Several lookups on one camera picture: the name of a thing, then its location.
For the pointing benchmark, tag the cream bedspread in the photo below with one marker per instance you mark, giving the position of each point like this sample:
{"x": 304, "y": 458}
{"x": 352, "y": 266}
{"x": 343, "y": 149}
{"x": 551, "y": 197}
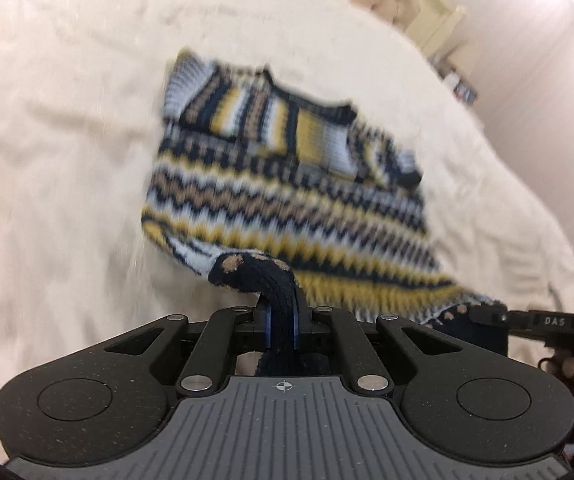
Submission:
{"x": 67, "y": 160}

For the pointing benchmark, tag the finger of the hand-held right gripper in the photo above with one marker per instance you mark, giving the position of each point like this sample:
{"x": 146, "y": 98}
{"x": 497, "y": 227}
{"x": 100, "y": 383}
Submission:
{"x": 527, "y": 321}

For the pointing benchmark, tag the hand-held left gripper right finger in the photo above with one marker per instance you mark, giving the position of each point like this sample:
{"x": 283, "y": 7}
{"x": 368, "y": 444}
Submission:
{"x": 297, "y": 332}

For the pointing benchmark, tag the navy yellow patterned knit sweater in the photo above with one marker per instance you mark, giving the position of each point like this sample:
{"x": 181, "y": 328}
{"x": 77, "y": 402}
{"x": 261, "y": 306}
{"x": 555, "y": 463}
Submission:
{"x": 287, "y": 210}

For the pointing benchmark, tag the cream nightstand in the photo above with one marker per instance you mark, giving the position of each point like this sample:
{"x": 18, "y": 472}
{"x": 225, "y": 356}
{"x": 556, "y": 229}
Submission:
{"x": 446, "y": 67}

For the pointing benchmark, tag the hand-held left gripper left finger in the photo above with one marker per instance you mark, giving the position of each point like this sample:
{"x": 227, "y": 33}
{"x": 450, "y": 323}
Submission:
{"x": 267, "y": 332}

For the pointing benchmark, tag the wooden photo frame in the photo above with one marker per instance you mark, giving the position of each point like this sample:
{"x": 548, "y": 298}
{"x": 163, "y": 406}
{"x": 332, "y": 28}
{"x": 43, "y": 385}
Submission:
{"x": 465, "y": 92}

